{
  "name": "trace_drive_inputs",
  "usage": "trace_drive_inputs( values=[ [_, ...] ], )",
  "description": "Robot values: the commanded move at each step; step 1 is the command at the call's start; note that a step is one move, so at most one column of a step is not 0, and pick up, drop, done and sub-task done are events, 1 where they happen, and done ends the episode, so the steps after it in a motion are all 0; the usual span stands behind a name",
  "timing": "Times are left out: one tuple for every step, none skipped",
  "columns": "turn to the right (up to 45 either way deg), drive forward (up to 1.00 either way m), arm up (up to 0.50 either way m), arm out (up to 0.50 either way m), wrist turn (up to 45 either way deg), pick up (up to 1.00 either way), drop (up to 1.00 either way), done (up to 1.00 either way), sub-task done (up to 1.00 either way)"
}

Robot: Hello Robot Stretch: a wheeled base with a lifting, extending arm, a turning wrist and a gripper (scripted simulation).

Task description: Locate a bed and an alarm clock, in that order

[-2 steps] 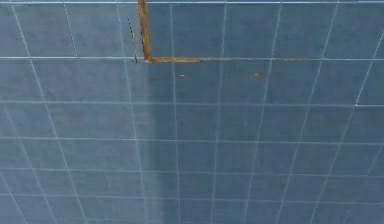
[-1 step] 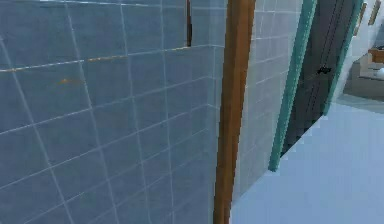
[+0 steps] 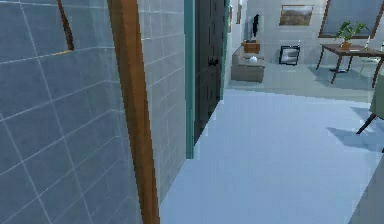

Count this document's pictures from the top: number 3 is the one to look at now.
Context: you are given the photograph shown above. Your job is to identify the dark grey room door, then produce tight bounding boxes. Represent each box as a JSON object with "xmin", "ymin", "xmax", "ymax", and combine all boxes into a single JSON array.
[{"xmin": 194, "ymin": 0, "xmax": 230, "ymax": 145}]

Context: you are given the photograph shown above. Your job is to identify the grey low cabinet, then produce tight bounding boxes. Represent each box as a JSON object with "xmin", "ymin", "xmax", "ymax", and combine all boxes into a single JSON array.
[{"xmin": 230, "ymin": 45, "xmax": 266, "ymax": 84}]

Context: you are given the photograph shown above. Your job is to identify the brown wooden box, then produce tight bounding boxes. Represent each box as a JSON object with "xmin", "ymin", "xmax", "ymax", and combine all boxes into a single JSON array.
[{"xmin": 242, "ymin": 39, "xmax": 261, "ymax": 55}]

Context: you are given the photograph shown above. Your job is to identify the black television set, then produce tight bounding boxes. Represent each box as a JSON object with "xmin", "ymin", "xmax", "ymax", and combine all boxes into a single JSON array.
[{"xmin": 251, "ymin": 13, "xmax": 261, "ymax": 38}]

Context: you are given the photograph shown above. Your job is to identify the black framed picture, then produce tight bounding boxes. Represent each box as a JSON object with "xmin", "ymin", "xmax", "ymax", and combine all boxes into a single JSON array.
[{"xmin": 278, "ymin": 45, "xmax": 301, "ymax": 67}]

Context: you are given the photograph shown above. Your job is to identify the framed landscape picture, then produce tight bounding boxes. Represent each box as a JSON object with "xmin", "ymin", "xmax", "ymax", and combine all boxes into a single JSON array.
[{"xmin": 278, "ymin": 4, "xmax": 315, "ymax": 27}]

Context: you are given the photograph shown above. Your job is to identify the dark brown wooden table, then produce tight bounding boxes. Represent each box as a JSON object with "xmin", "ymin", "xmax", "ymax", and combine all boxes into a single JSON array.
[{"xmin": 315, "ymin": 43, "xmax": 384, "ymax": 89}]

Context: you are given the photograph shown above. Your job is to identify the green potted house plant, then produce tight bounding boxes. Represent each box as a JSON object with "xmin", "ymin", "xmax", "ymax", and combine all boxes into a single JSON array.
[{"xmin": 334, "ymin": 20, "xmax": 370, "ymax": 51}]

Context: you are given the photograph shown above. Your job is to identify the green chair with dark legs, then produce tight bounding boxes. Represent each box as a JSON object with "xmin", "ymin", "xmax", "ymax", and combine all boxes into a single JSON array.
[{"xmin": 355, "ymin": 73, "xmax": 384, "ymax": 154}]

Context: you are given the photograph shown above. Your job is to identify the brown framed window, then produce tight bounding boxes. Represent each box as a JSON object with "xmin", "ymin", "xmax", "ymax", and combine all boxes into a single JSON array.
[{"xmin": 318, "ymin": 0, "xmax": 384, "ymax": 40}]

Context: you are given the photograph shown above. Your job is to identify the small framed wall picture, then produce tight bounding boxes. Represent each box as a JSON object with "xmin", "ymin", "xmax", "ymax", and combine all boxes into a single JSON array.
[{"xmin": 236, "ymin": 0, "xmax": 243, "ymax": 25}]

